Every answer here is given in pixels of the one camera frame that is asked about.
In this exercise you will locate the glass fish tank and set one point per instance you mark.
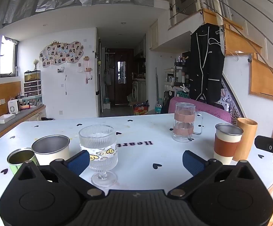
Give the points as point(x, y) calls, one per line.
point(32, 76)

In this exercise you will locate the glass mug with pink bands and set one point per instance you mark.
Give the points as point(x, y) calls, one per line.
point(184, 122)

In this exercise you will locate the ribbed glass goblet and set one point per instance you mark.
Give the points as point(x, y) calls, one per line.
point(98, 146)

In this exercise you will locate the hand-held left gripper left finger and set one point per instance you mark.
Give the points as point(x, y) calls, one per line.
point(78, 162)

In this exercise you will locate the white cup brown sleeve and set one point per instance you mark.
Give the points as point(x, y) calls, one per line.
point(226, 146)

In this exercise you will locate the small drawer unit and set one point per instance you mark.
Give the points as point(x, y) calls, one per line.
point(32, 89)

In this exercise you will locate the black jacket with white trim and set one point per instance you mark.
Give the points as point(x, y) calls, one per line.
point(206, 66)

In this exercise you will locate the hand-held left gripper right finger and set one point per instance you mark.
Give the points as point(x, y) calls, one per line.
point(193, 163)

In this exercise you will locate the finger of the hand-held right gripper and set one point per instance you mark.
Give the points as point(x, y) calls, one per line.
point(265, 143)

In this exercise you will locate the white steel cup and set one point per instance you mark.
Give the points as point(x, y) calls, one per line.
point(52, 151)

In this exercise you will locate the window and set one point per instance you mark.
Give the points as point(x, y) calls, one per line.
point(7, 58)

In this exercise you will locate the wooden cup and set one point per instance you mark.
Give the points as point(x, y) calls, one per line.
point(245, 141)

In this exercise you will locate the water bottle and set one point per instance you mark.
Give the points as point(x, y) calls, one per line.
point(159, 106)

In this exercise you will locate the black storage rack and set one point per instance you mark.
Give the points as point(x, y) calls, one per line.
point(181, 75)

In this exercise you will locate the dark wooden door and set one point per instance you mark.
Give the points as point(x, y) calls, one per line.
point(122, 80)

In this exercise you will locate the white pegboard panel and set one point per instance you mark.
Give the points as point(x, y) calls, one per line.
point(230, 103)

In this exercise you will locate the red snack box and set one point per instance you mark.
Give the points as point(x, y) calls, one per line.
point(141, 109)

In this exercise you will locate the wooden staircase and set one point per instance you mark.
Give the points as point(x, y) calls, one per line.
point(263, 75)

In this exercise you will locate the washing machine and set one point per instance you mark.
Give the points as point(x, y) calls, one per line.
point(138, 90)

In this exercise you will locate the metal stair railing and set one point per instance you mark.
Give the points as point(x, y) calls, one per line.
point(245, 16)

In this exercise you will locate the grey tote bag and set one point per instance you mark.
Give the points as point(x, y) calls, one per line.
point(107, 78)

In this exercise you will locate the flat white box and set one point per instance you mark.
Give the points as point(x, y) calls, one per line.
point(4, 118)

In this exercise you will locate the kitchen counter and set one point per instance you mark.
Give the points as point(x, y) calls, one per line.
point(20, 116)

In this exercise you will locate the cloud-shaped photo board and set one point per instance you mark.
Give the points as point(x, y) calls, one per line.
point(61, 53)

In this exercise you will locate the small white appliance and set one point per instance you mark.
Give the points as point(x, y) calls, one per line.
point(13, 106)

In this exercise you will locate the pink chair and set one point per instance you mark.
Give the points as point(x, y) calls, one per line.
point(209, 111)

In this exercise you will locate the green tin cup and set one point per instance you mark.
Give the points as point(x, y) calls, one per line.
point(18, 161)

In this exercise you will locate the white heart-print tablecloth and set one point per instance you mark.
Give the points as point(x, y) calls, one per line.
point(141, 127)

